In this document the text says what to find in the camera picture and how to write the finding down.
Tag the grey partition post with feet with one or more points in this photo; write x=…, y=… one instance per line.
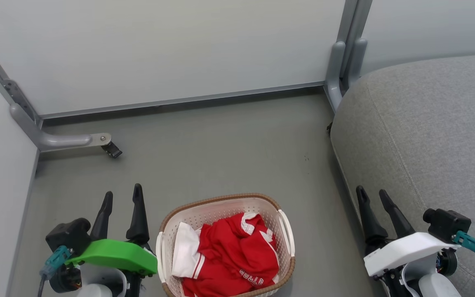
x=344, y=53

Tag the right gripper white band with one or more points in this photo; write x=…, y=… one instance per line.
x=406, y=249

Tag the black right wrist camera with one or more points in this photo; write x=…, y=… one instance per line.
x=445, y=225

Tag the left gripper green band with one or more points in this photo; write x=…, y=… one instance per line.
x=114, y=253

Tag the grey fabric sofa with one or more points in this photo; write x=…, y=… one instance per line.
x=427, y=136

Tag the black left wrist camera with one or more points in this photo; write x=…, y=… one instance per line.
x=68, y=235

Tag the red sports jersey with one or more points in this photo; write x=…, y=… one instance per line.
x=237, y=255

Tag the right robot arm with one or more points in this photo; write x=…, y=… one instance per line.
x=433, y=280

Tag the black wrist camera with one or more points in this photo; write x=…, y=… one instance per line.
x=445, y=225
x=68, y=235

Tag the grey partition foot long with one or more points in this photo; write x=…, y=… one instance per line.
x=56, y=140

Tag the grey partition bottom rail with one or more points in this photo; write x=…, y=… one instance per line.
x=179, y=101

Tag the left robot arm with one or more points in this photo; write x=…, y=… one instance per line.
x=99, y=282

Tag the white red-trimmed garment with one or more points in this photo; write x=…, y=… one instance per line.
x=184, y=251

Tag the white plastic laundry basket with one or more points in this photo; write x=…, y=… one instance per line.
x=221, y=210

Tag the black caster wheel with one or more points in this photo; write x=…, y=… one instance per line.
x=113, y=150

